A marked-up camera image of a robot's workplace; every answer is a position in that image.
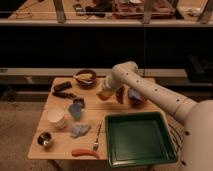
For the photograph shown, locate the crumpled blue cloth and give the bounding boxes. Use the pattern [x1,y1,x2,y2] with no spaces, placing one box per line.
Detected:
[71,124,91,138]

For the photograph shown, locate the banana in bowl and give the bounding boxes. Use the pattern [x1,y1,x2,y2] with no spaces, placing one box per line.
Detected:
[74,74,92,82]

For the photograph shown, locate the brown bowl right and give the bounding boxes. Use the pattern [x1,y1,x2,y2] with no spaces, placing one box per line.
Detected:
[128,92,147,108]

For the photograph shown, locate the orange carrot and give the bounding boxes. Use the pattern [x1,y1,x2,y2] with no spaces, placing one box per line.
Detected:
[71,149,100,159]

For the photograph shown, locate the green plastic tray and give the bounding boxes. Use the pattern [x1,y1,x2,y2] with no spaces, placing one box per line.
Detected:
[105,112,177,168]

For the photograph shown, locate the dark brush tool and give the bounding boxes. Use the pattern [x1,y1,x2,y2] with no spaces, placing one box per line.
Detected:
[52,92,85,108]

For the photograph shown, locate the black cables on floor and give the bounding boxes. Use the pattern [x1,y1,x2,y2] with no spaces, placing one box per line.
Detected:
[167,123,186,158]

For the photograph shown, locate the dark brown block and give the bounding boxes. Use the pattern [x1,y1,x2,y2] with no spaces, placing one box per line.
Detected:
[53,81,72,92]

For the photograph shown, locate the white paper cup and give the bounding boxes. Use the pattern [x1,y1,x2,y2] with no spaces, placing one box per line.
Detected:
[47,108,66,129]

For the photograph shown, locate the blue cloth in bowl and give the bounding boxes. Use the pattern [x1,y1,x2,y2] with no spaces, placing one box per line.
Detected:
[128,89,141,101]

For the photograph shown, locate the small metal cup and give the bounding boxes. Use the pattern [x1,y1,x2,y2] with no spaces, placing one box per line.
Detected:
[37,132,52,148]

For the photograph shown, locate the wooden folding table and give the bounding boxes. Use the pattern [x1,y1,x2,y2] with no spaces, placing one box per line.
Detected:
[27,76,169,171]

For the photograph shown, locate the dark bowl top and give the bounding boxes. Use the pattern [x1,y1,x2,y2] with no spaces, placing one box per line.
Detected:
[74,69,96,89]

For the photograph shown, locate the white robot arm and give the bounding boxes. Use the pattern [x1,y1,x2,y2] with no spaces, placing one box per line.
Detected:
[97,61,213,171]

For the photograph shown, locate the orange apple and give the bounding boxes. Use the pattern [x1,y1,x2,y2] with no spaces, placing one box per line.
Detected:
[97,92,110,101]

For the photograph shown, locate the metal fork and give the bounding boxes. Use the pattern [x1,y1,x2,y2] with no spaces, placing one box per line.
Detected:
[93,121,102,151]

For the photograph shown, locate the dark grape bunch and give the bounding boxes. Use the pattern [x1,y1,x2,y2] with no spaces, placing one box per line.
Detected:
[116,86,125,104]

